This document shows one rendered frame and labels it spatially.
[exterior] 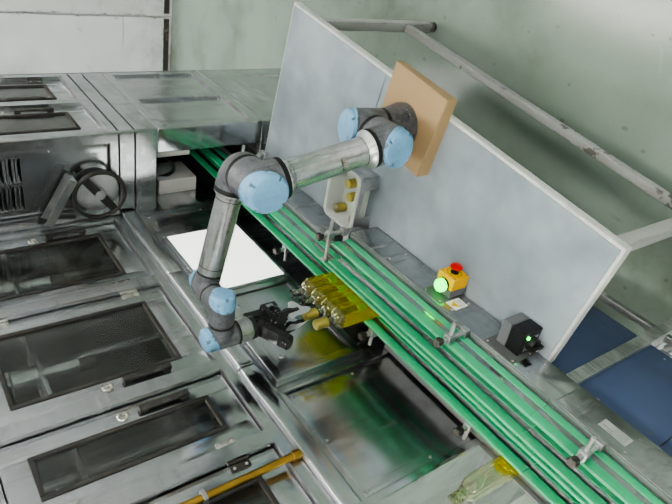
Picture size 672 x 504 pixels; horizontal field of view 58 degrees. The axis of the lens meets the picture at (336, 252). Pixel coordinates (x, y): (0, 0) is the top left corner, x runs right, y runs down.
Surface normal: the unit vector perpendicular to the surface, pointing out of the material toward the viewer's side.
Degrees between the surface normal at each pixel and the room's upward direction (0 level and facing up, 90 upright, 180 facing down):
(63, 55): 90
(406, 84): 4
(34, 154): 90
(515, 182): 0
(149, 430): 90
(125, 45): 90
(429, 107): 4
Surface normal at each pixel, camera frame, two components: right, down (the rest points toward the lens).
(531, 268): -0.80, 0.19
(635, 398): 0.17, -0.84
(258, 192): 0.44, 0.51
